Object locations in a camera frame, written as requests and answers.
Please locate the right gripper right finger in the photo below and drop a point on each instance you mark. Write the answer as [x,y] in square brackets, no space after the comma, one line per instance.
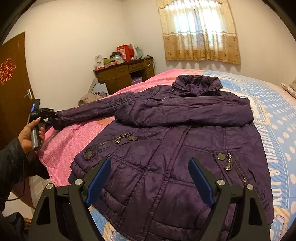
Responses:
[249,221]

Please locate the beige patterned window curtain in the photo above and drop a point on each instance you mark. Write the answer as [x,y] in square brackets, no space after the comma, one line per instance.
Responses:
[199,31]

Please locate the left forearm dark sleeve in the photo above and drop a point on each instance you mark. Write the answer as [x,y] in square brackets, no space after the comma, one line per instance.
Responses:
[17,166]

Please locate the purple quilted jacket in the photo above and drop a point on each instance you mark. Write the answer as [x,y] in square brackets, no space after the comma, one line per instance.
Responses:
[149,194]

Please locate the beige clothes pile on floor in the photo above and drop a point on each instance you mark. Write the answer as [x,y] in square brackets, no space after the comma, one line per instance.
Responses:
[91,97]

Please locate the brown wooden desk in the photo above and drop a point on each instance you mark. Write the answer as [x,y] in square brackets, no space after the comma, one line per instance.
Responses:
[120,76]

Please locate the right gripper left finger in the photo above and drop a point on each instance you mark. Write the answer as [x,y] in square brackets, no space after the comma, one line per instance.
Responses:
[62,213]

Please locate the person's left hand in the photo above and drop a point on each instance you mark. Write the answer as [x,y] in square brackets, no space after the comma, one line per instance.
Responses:
[25,136]

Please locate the brown wooden door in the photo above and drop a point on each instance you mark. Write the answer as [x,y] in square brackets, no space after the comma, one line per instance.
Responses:
[16,93]

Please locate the white card box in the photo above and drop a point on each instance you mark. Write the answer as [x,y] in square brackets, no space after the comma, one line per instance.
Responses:
[99,61]

